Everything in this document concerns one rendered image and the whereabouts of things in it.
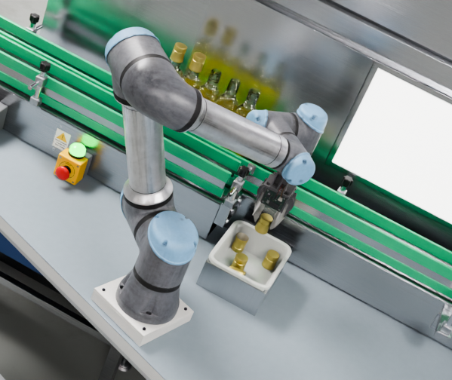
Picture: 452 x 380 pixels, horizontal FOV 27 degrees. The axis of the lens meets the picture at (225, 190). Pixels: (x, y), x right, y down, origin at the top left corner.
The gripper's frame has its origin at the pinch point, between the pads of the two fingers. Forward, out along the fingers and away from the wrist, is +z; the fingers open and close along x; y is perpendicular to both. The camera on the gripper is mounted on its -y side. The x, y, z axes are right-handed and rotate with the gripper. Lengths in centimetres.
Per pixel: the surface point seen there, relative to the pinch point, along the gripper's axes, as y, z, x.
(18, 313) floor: -19, 92, -64
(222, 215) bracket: -2.5, 6.6, -11.0
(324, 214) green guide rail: -13.7, -1.1, 12.6
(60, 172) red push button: 7, 12, -54
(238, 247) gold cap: -1.7, 13.0, -3.7
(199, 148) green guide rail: -12.1, -2.6, -25.2
